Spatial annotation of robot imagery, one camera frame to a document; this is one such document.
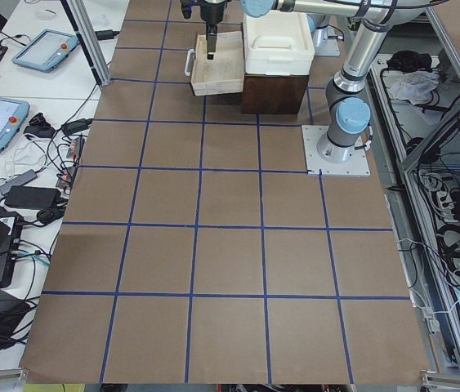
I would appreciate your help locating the aluminium frame post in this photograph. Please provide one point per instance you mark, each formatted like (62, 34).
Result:
(82, 26)

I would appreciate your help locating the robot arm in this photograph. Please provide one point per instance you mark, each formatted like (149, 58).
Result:
(319, 22)
(350, 115)

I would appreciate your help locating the dark wooden cabinet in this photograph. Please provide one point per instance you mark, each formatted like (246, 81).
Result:
(273, 94)

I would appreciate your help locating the grey usb hub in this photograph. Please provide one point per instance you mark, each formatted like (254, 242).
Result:
(21, 179)

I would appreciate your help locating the black power adapter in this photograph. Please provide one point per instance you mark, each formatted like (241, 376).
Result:
(36, 198)

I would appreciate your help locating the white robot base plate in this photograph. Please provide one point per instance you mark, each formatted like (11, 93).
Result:
(323, 158)

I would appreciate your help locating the white foam tray box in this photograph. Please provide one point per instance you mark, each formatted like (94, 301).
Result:
(278, 44)

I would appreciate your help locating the wooden drawer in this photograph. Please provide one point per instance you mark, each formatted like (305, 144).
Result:
(224, 74)

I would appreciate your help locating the white cloth heap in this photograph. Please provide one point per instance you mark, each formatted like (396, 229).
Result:
(415, 87)

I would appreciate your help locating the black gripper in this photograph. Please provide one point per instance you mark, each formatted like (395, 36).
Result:
(212, 11)

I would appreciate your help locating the blue teach pendant far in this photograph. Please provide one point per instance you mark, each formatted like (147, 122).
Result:
(46, 51)

